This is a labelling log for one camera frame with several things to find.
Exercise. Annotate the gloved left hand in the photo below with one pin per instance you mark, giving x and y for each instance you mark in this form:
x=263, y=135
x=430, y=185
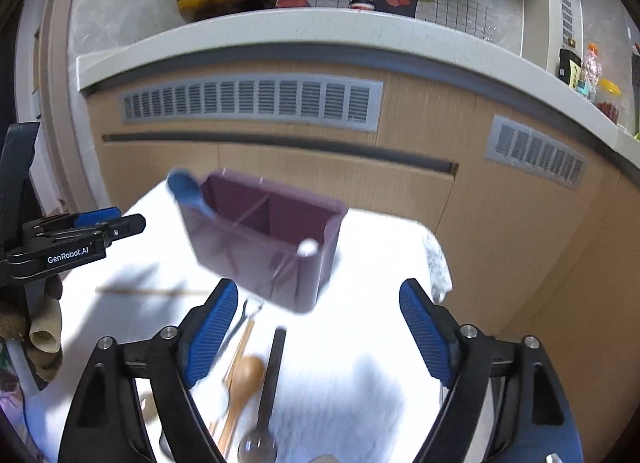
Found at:
x=33, y=339

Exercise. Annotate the small spoon with white ball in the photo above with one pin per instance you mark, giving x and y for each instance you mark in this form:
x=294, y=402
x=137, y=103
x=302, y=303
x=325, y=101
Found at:
x=295, y=282

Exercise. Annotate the dark sauce bottle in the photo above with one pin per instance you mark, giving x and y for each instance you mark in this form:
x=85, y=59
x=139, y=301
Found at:
x=570, y=64

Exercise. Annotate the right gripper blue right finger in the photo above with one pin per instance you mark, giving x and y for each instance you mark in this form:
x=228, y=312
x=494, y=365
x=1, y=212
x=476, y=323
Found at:
x=434, y=331

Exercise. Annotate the small grey vent grille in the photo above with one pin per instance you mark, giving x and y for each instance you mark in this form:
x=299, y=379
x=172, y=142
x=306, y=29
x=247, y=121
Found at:
x=516, y=145

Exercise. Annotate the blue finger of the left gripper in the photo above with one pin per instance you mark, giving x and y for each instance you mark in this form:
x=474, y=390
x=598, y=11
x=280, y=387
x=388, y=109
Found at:
x=89, y=219
x=122, y=228

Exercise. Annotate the wooden spoon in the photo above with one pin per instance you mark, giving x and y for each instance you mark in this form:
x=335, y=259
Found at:
x=246, y=381

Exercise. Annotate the orange capped clear bottle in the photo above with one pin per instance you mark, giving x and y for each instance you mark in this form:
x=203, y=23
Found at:
x=590, y=73

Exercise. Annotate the blue plastic spoon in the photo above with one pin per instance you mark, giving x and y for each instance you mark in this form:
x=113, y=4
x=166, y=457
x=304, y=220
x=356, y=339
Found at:
x=187, y=192

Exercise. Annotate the long grey vent grille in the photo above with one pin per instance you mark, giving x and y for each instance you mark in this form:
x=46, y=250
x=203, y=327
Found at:
x=289, y=98

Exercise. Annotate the black handled spoon right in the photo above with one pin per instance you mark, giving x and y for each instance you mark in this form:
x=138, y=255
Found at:
x=259, y=445

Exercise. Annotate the maroon plastic utensil holder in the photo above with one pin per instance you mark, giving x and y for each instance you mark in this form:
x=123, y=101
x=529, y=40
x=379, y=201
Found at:
x=258, y=223

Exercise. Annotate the steel shovel shaped spoon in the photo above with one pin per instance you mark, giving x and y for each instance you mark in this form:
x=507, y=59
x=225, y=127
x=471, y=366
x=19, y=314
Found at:
x=249, y=310

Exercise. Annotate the wooden chopstick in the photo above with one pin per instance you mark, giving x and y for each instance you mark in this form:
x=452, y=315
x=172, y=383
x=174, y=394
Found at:
x=238, y=355
x=180, y=293

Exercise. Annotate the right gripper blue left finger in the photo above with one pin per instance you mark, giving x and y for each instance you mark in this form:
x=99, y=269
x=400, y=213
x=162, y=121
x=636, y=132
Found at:
x=203, y=329

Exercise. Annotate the yellow lid jar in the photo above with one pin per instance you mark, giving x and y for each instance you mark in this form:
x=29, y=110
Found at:
x=608, y=99

